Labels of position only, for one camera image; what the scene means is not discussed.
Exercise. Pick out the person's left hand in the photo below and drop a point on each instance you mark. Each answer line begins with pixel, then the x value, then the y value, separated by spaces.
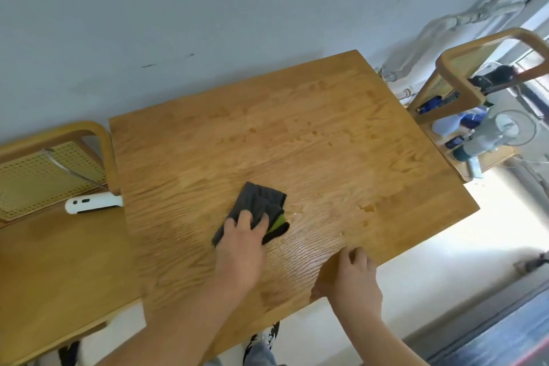
pixel 240 254

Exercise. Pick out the person's right hand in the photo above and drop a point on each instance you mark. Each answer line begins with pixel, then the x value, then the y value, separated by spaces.
pixel 351 284

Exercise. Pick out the dark grey cleaning cloth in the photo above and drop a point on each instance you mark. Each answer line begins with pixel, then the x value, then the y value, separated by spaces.
pixel 257 200

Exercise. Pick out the person's right forearm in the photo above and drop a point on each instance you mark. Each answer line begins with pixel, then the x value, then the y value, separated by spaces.
pixel 377 344

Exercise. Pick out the person's left forearm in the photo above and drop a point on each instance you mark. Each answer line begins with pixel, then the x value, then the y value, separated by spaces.
pixel 180 327

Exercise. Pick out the person's grey trousers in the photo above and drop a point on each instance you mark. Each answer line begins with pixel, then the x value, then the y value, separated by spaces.
pixel 259 357

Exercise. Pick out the wooden table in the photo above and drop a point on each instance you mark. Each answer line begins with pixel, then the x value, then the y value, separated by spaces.
pixel 300 121

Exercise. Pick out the black treadmill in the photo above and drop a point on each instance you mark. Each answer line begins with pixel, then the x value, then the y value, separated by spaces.
pixel 493 335

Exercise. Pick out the white handheld device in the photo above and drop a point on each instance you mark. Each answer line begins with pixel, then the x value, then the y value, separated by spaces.
pixel 92 202

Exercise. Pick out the white tube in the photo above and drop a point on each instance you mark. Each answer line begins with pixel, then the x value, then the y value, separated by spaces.
pixel 474 168

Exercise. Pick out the teal capped bottle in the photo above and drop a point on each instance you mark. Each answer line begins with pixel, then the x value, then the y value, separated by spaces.
pixel 465 152

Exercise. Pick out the small dark blue bottle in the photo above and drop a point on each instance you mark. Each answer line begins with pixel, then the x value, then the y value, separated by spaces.
pixel 454 142

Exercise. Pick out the wooden rattan chair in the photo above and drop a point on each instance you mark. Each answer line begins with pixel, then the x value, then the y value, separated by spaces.
pixel 454 78
pixel 64 271

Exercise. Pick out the light blue spray bottle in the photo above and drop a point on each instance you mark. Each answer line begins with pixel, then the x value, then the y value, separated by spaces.
pixel 446 125

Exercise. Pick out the blue patterned bag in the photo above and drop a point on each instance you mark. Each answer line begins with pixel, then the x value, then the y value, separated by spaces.
pixel 474 119

